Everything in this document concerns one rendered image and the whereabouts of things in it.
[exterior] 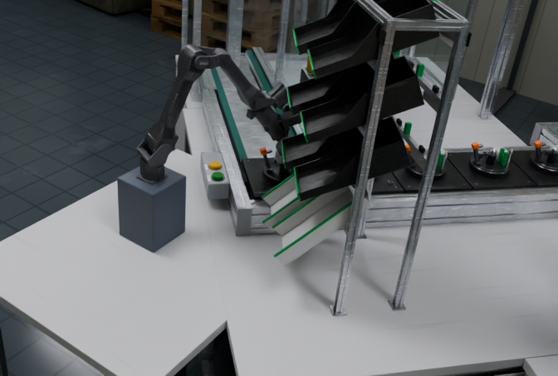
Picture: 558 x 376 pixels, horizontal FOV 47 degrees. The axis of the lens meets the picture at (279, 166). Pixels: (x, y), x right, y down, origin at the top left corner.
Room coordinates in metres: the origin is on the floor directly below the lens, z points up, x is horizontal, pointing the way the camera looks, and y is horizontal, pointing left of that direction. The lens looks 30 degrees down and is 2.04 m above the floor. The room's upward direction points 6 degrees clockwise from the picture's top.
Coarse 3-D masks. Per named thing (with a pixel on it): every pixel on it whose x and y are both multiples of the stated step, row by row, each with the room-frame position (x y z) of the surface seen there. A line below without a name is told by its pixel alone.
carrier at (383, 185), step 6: (384, 174) 1.88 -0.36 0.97; (390, 174) 1.88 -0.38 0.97; (378, 180) 1.84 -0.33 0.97; (384, 180) 1.84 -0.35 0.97; (396, 180) 1.85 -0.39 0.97; (378, 186) 1.80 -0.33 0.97; (384, 186) 1.80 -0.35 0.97; (390, 186) 1.81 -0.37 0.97; (396, 186) 1.81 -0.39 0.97; (372, 192) 1.76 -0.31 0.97; (378, 192) 1.77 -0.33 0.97; (384, 192) 1.77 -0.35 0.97; (390, 192) 1.78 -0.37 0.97; (396, 192) 1.78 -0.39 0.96; (402, 192) 1.79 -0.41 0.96
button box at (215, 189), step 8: (208, 152) 1.92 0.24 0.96; (216, 152) 1.93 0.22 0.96; (200, 160) 1.92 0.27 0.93; (208, 160) 1.87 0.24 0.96; (216, 160) 1.87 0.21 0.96; (208, 168) 1.81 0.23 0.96; (224, 168) 1.82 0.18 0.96; (208, 176) 1.77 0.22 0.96; (224, 176) 1.77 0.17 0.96; (208, 184) 1.72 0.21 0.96; (216, 184) 1.73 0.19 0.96; (224, 184) 1.73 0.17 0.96; (208, 192) 1.72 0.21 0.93; (216, 192) 1.73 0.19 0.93; (224, 192) 1.73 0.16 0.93
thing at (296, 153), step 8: (296, 136) 1.59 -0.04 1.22; (304, 136) 1.60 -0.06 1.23; (336, 136) 1.48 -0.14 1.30; (288, 144) 1.59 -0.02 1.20; (296, 144) 1.58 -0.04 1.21; (304, 144) 1.57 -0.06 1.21; (312, 144) 1.55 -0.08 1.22; (320, 144) 1.54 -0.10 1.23; (328, 144) 1.47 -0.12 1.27; (288, 152) 1.55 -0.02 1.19; (296, 152) 1.54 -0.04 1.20; (304, 152) 1.53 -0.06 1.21; (312, 152) 1.51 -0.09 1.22; (320, 152) 1.47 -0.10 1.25; (328, 152) 1.47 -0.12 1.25; (288, 160) 1.51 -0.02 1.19; (296, 160) 1.47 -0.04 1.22; (304, 160) 1.47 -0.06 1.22; (312, 160) 1.47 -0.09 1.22; (288, 168) 1.46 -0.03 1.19
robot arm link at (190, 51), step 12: (192, 48) 1.63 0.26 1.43; (180, 60) 1.63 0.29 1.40; (192, 60) 1.60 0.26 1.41; (180, 72) 1.62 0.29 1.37; (192, 72) 1.60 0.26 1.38; (180, 84) 1.60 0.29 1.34; (192, 84) 1.62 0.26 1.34; (180, 96) 1.60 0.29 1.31; (168, 108) 1.59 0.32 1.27; (180, 108) 1.60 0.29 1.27; (168, 120) 1.57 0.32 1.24; (156, 132) 1.57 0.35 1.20; (168, 132) 1.57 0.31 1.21; (156, 144) 1.54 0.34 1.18; (168, 144) 1.56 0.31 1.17
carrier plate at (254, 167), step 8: (248, 160) 1.88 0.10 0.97; (256, 160) 1.88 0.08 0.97; (264, 160) 1.89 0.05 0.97; (272, 160) 1.89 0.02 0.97; (248, 168) 1.82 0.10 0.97; (256, 168) 1.83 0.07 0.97; (248, 176) 1.78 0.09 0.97; (256, 176) 1.78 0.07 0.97; (248, 184) 1.75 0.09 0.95; (256, 184) 1.73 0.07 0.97; (264, 184) 1.73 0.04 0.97; (272, 184) 1.74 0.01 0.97; (256, 192) 1.69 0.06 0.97; (264, 192) 1.69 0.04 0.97
